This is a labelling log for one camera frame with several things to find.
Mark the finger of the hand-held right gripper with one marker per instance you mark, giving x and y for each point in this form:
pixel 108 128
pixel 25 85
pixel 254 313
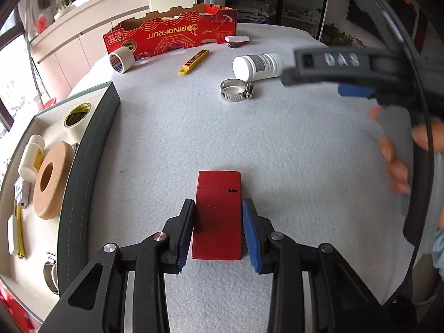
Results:
pixel 355 92

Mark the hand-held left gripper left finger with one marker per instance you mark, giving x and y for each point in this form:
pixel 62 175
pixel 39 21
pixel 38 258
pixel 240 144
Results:
pixel 185 236

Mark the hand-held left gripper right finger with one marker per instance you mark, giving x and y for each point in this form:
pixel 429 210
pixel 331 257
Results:
pixel 250 236

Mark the red metal case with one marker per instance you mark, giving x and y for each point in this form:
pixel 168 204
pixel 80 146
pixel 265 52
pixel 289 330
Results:
pixel 216 222

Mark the grey tray with beige inside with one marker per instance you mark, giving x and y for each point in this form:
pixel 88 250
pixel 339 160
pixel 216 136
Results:
pixel 86 180

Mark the tan grinding wheel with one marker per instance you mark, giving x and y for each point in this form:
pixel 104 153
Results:
pixel 59 184

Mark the grey plug adapter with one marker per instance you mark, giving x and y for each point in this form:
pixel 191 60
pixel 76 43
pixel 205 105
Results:
pixel 21 194

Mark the small white box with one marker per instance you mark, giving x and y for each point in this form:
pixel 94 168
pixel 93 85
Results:
pixel 13 236

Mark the person's right hand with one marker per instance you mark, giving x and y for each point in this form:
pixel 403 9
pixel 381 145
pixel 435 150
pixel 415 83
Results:
pixel 399 177

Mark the green potted plant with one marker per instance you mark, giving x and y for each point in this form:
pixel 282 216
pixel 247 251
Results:
pixel 334 34

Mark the black television screen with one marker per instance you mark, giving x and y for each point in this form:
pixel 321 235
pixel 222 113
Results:
pixel 353 10

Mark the white bottle with grey label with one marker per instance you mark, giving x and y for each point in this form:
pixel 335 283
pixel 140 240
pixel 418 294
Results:
pixel 258 66

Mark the white eraser block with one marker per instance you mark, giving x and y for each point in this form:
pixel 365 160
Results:
pixel 236 39

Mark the small dark red object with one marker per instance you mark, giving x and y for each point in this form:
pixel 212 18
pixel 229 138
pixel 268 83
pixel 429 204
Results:
pixel 233 45

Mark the tape roll with yellow-black core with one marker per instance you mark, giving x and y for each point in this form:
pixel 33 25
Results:
pixel 78 126

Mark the yellow utility knife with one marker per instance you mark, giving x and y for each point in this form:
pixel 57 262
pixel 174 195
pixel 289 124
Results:
pixel 192 63

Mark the plain white plastic bottle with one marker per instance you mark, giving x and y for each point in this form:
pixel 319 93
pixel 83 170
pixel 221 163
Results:
pixel 31 159

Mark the tape roll with red-blue core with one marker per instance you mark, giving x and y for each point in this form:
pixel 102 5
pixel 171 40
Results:
pixel 127 59

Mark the red plastic stool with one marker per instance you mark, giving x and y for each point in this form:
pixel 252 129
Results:
pixel 14 308

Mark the red plastic basin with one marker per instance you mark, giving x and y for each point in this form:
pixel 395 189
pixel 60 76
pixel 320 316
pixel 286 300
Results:
pixel 48 105

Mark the red cardboard box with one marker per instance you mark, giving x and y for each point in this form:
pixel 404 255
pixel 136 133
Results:
pixel 166 36

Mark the white sideboard cabinet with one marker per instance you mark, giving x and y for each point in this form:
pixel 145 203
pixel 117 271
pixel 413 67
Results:
pixel 73 48

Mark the metal mop pole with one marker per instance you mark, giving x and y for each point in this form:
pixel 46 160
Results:
pixel 34 62

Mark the white planter with sprouts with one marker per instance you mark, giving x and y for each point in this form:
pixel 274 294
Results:
pixel 64 10

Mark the orange bottle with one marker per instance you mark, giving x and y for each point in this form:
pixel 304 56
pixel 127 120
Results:
pixel 41 22

